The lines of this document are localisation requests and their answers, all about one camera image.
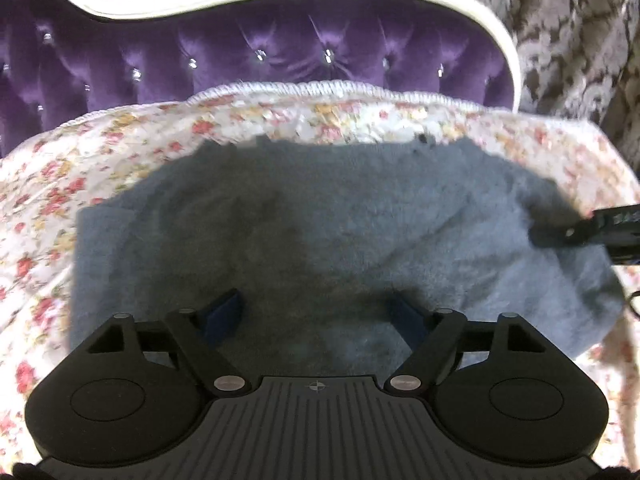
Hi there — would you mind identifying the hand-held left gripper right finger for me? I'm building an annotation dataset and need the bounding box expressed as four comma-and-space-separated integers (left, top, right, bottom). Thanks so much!
384, 294, 552, 397

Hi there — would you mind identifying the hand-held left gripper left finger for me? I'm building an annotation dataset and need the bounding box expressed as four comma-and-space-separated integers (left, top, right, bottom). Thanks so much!
85, 287, 254, 397

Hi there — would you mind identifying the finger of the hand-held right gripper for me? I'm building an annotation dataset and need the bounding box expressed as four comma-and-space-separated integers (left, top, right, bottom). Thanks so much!
529, 212, 601, 249

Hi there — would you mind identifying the grey argyle sweater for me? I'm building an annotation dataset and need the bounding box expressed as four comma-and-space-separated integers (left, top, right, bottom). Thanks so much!
67, 137, 627, 372

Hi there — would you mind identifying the floral blanket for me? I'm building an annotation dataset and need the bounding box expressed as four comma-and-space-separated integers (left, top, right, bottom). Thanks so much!
0, 80, 640, 467

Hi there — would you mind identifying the damask patterned curtain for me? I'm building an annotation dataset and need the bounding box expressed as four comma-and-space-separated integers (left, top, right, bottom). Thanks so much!
75, 0, 640, 181

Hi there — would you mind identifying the purple tufted headboard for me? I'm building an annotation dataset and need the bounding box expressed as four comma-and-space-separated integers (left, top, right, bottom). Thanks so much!
0, 0, 524, 159

